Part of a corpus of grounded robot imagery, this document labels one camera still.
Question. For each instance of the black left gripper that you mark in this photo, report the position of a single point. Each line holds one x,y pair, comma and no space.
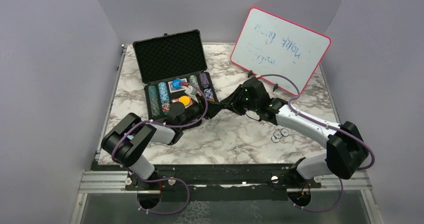
201,110

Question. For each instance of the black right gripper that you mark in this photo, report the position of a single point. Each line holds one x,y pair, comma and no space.
235,106

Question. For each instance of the red playing card deck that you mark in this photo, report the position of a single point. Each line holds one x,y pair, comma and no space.
176,100

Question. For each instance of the yellow round button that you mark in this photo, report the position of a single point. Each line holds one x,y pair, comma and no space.
185,100

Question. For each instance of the blue playing card deck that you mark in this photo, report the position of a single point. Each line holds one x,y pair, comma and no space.
171,90

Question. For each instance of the blue small blind button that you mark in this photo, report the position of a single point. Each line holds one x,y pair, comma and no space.
176,84

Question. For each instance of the black poker set case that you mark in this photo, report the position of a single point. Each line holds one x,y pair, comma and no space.
169,57

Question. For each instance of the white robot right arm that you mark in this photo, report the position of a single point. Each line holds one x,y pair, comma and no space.
345,149

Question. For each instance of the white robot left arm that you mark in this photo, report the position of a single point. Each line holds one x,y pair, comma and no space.
128,140

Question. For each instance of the red white chip stack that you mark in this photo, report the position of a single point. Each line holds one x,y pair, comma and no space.
165,108

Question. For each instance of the blue white chip stack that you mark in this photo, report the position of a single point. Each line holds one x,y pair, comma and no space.
209,94

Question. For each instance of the light blue chip stack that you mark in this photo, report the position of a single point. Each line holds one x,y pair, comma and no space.
163,93

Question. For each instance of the green blue chip stack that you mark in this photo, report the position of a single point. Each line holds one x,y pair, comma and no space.
154,103

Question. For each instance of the purple chip stack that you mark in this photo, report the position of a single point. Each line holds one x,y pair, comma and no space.
204,80

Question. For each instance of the green white chip stack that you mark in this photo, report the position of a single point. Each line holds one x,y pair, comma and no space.
193,80

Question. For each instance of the pink framed whiteboard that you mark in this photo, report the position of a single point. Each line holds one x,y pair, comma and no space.
285,52

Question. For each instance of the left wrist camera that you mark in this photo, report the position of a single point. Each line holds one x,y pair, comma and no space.
193,93

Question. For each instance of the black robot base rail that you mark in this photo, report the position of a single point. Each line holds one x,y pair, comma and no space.
214,183

